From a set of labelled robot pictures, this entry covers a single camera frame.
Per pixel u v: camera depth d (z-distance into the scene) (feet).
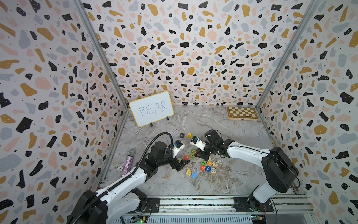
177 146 2.25
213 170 2.80
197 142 2.52
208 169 2.82
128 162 2.80
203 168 2.85
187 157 3.00
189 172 2.79
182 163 2.30
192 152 3.03
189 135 3.37
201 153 2.51
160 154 2.06
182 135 3.37
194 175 2.76
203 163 2.88
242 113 3.74
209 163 2.89
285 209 2.45
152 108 3.40
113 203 1.45
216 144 2.29
